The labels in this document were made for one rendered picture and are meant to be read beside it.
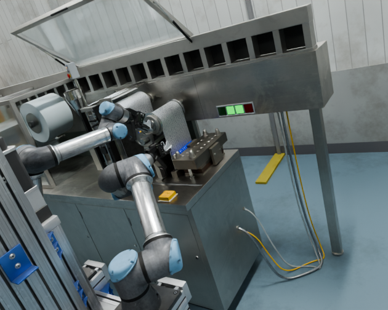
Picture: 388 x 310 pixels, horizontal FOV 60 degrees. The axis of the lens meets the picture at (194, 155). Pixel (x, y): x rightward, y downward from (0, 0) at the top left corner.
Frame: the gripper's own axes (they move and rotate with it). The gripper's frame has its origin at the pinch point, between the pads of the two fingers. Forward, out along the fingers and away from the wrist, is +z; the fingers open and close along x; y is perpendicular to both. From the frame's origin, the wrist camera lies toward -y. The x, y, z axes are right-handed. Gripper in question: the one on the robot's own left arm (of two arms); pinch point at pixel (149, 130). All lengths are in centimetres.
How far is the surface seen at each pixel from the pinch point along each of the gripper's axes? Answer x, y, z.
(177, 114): -5.8, 14.9, 16.1
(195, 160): -25.5, -15.2, 14.1
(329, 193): -81, -21, 86
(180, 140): -5.8, 0.0, 23.0
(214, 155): -27.5, -8.5, 29.6
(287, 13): -79, 55, 2
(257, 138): 38, 59, 226
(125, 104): 20.0, 17.4, -3.9
